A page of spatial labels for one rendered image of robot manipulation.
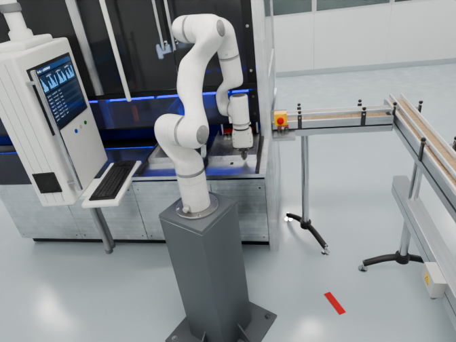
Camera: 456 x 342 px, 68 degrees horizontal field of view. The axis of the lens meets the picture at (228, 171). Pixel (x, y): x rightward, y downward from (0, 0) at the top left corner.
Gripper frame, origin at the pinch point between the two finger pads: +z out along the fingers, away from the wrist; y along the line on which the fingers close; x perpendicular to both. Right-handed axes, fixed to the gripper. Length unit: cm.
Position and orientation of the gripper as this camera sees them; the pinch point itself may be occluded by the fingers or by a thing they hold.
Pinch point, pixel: (243, 155)
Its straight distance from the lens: 174.3
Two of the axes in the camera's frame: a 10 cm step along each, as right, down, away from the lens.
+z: 1.1, 8.7, 4.8
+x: -1.6, 4.9, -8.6
